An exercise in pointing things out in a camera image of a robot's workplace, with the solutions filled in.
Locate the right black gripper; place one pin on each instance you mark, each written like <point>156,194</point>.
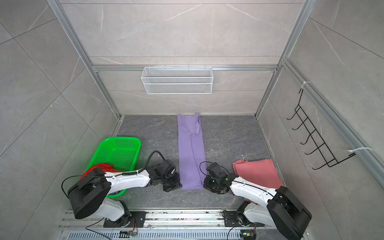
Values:
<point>206,184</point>

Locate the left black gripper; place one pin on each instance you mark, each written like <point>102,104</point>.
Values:
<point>178,185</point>

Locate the purple SHINE t-shirt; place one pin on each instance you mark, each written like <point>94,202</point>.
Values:
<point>192,155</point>

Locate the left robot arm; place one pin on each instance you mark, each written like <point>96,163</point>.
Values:
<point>89,196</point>

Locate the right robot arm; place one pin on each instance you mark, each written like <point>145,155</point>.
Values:
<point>278,208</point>

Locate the green plastic basket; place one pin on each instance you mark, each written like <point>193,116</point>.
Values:
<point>116,154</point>

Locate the folded pink t-shirt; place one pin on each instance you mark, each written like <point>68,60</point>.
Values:
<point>262,173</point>

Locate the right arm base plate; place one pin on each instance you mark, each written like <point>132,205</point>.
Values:
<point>237,219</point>

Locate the aluminium rail base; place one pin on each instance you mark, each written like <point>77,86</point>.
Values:
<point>197,224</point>

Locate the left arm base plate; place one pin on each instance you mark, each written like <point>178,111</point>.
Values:
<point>136,219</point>

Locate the white wire mesh shelf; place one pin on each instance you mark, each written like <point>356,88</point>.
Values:
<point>177,80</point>

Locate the black wire hook rack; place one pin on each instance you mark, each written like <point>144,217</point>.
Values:
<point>314,136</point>

